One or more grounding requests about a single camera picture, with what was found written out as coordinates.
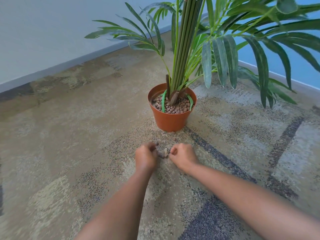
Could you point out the person's left hand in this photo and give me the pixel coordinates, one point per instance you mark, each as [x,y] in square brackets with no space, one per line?
[145,157]

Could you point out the person's right hand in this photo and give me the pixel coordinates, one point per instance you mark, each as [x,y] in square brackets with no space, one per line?
[182,154]

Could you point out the person's left fingers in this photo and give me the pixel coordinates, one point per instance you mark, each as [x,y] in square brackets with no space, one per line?
[152,148]

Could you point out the person's right fingers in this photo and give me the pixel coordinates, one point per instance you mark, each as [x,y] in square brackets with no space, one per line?
[173,151]

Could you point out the person's left forearm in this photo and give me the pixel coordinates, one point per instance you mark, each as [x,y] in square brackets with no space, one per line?
[117,209]

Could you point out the person's right forearm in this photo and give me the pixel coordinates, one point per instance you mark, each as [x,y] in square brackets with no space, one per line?
[252,204]

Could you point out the spilled brown clay pebbles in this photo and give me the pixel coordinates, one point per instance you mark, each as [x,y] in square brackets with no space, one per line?
[164,152]

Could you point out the terracotta plastic plant pot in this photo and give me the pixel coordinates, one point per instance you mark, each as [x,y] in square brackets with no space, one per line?
[172,114]

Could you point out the brown clay pebbles in pot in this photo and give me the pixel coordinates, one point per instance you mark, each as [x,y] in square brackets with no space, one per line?
[172,107]

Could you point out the artificial green palm plant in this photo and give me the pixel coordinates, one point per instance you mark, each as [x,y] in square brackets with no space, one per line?
[215,42]

